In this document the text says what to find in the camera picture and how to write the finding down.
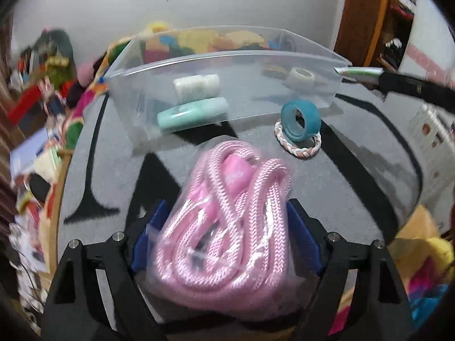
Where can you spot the yellow cloth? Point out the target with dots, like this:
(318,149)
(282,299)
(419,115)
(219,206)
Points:
(426,241)

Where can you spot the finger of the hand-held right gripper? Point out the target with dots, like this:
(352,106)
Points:
(412,85)

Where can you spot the wooden door frame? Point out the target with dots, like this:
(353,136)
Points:
(359,17)

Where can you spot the brown tape roll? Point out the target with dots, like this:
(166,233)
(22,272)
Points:
(274,71)

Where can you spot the mint green oval case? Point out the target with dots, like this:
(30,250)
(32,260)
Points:
(192,113)

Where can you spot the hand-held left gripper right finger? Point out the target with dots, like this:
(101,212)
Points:
(302,234)

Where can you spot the teal tape roll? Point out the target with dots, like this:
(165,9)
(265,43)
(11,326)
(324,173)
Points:
(309,124)

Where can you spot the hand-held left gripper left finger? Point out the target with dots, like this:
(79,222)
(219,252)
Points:
(147,238)

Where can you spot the pink plush ball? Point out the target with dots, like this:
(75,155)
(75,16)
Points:
(85,74)

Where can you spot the white printed paper box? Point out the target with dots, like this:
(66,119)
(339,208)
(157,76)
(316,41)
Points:
(435,149)

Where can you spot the clear plastic storage box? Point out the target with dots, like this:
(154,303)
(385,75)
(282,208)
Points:
(248,78)

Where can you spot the white tape roll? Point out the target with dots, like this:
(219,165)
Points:
(300,77)

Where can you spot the green plush toy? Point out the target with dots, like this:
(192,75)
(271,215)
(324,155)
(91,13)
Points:
(57,57)

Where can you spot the white ribbed roll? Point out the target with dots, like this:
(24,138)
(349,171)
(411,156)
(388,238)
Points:
(197,86)

